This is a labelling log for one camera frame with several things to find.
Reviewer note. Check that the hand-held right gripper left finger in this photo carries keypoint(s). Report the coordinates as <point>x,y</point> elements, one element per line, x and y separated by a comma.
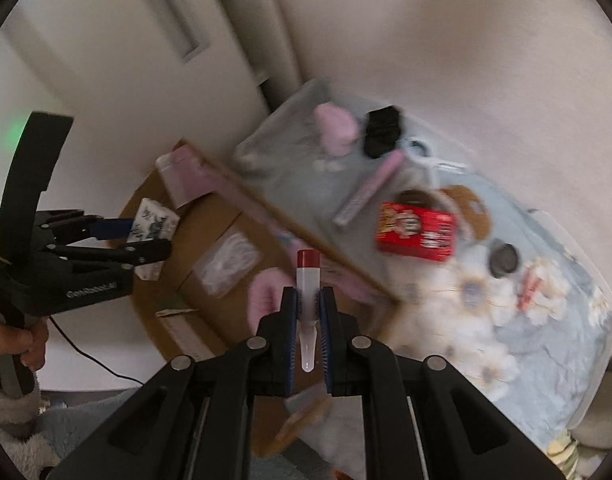
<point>290,322</point>

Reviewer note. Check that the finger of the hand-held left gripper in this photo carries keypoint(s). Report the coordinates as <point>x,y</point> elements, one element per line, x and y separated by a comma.
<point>111,228</point>
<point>136,252</point>

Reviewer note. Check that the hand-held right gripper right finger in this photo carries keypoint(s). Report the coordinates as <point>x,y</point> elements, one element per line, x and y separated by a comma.
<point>326,322</point>

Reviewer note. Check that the white patterned packet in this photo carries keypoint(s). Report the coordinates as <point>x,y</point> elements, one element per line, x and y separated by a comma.
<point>153,220</point>

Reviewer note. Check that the white tube with red cap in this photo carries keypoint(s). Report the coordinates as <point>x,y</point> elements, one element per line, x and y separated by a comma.
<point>307,285</point>

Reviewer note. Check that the cardboard box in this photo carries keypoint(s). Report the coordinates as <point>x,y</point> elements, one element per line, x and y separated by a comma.
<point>211,220</point>

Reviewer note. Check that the person's left hand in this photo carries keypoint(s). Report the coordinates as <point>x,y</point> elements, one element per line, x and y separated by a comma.
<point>13,340</point>

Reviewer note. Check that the pink fluffy item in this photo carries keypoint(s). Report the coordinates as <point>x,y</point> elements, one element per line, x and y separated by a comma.
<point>338,127</point>
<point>268,292</point>

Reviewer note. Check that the beige packet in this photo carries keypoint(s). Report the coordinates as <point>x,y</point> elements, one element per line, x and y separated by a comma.
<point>306,410</point>

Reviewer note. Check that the pink zip bag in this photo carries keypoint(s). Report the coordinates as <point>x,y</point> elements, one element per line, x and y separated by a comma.
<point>188,180</point>

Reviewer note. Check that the red carton box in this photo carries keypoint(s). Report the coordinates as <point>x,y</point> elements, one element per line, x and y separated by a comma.
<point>418,232</point>

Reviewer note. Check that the light blue fleece cloth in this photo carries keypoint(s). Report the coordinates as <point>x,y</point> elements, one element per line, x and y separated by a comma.
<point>86,415</point>

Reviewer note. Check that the pink stick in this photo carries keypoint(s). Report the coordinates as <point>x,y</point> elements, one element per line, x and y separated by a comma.
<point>370,187</point>

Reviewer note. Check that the round cork coaster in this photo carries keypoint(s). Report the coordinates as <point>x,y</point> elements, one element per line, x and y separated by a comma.
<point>473,212</point>

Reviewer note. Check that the dark round disc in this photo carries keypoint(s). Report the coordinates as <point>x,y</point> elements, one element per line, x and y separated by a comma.
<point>504,260</point>

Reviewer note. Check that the white plastic clamp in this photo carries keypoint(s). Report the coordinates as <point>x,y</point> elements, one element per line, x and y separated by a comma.
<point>418,149</point>

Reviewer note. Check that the black object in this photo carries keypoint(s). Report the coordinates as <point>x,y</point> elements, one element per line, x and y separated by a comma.
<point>383,132</point>

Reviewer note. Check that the pink and white wrapper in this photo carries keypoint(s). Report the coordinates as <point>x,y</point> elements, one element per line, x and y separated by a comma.
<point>533,285</point>

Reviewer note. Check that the light blue floral blanket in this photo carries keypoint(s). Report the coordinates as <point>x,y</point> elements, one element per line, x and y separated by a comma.
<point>545,360</point>

